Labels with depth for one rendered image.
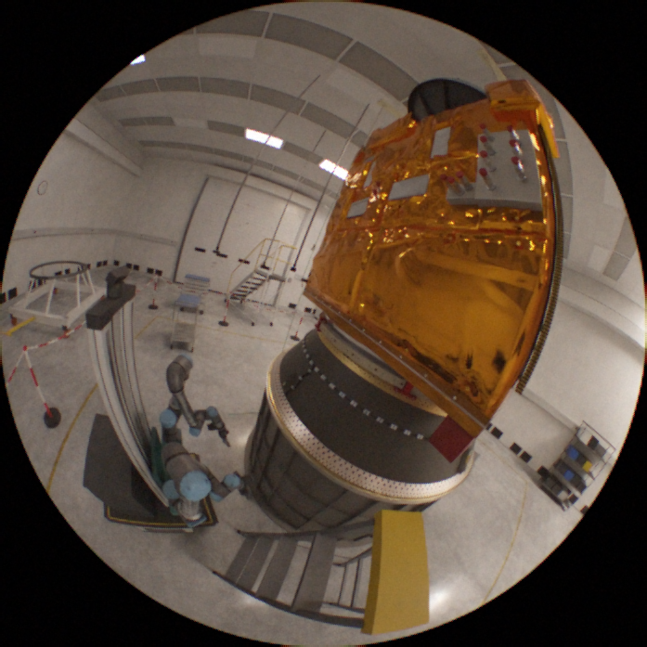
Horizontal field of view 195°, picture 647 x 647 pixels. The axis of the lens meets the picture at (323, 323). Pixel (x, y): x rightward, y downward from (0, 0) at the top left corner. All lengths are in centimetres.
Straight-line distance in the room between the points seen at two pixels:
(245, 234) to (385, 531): 846
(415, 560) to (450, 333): 72
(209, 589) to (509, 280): 246
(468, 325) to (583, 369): 597
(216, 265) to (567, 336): 1197
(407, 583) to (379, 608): 10
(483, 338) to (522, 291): 20
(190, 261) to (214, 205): 249
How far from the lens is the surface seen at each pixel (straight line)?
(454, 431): 79
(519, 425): 635
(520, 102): 142
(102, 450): 149
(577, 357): 645
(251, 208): 852
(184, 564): 206
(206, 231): 853
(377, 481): 110
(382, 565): 59
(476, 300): 70
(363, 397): 101
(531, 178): 92
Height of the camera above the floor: 201
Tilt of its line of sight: 13 degrees down
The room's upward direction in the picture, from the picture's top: 21 degrees clockwise
